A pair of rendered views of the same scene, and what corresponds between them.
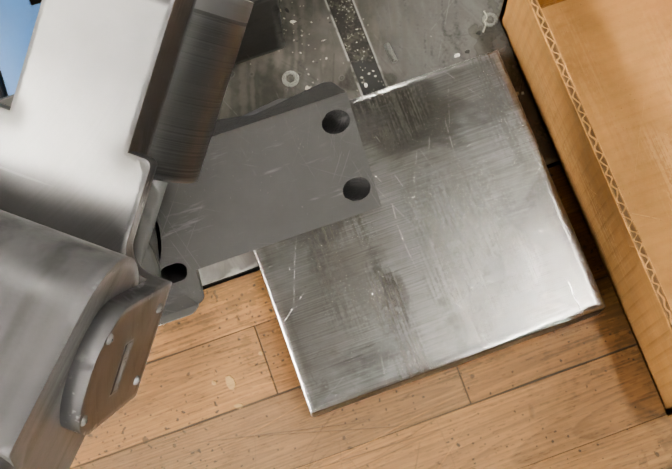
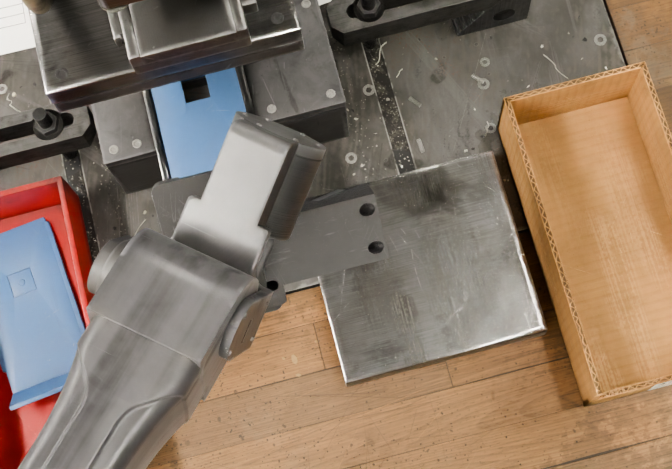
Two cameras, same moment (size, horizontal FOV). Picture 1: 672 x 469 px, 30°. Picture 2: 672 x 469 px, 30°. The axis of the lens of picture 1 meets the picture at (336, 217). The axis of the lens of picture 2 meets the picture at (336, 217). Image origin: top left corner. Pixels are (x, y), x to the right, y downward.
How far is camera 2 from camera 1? 35 cm
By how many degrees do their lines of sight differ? 3
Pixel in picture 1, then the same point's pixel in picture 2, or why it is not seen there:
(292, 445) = (332, 404)
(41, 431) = (211, 355)
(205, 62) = (298, 180)
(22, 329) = (207, 307)
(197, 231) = (285, 263)
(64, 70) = (229, 182)
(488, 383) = (466, 374)
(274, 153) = (331, 224)
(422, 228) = (430, 267)
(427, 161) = (437, 222)
